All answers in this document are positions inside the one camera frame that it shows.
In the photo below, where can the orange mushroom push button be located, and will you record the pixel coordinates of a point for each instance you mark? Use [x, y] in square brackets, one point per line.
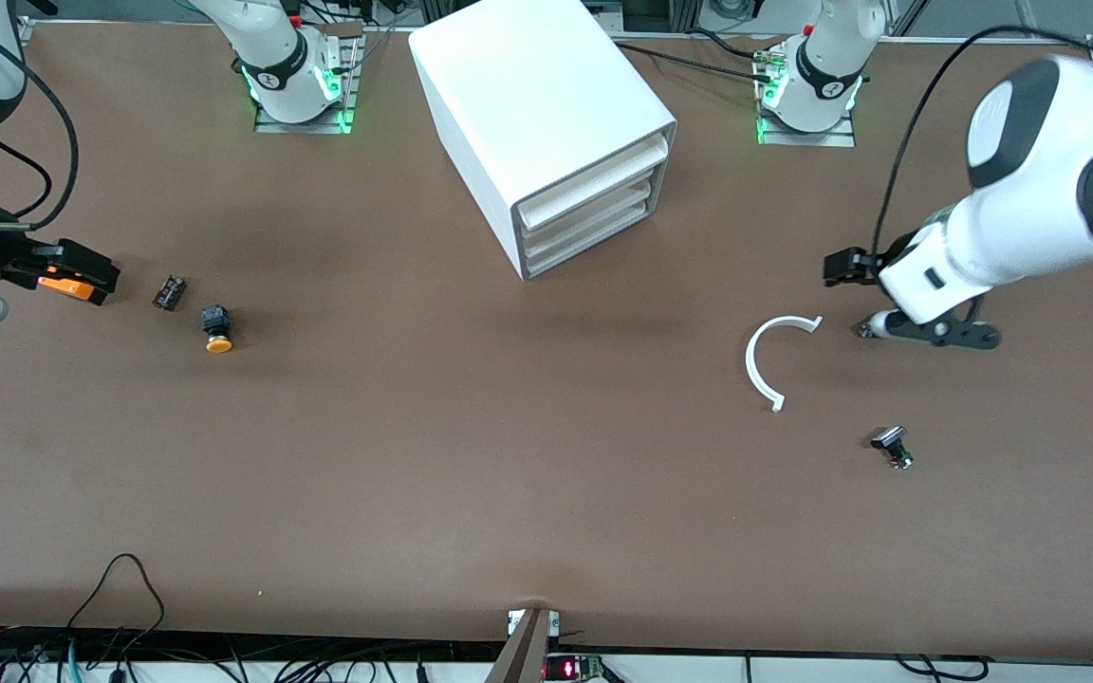
[218, 332]

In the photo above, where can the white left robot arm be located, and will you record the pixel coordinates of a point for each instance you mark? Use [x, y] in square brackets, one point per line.
[1030, 190]

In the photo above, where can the small silver metal switch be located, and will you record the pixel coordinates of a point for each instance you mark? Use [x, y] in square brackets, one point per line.
[862, 330]

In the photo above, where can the brown camera mount beam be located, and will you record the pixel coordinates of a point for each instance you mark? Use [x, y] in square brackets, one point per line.
[520, 655]

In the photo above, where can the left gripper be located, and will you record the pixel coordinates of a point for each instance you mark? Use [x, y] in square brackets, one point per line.
[891, 253]

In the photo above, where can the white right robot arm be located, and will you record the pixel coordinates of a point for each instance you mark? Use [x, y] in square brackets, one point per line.
[276, 57]

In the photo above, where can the white curved plastic arc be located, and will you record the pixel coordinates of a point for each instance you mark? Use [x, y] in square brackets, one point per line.
[751, 365]

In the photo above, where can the circuit board with red display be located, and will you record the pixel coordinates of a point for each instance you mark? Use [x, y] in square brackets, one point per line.
[573, 668]

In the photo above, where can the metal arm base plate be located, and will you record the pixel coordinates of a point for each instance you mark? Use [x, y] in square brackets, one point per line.
[807, 138]
[305, 125]

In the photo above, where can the orange button box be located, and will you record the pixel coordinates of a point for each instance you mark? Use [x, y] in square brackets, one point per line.
[67, 287]

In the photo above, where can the aluminium frame profile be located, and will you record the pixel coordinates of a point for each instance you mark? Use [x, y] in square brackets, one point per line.
[25, 28]

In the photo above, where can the black and silver push button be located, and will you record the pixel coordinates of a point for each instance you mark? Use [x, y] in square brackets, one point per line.
[891, 442]

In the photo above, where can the white drawer cabinet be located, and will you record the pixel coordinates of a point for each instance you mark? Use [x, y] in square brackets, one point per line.
[527, 104]

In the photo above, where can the white drawer with wide lip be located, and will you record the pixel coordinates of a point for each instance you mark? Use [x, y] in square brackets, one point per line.
[594, 180]

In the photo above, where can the small black terminal block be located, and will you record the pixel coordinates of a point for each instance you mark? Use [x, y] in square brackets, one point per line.
[169, 292]

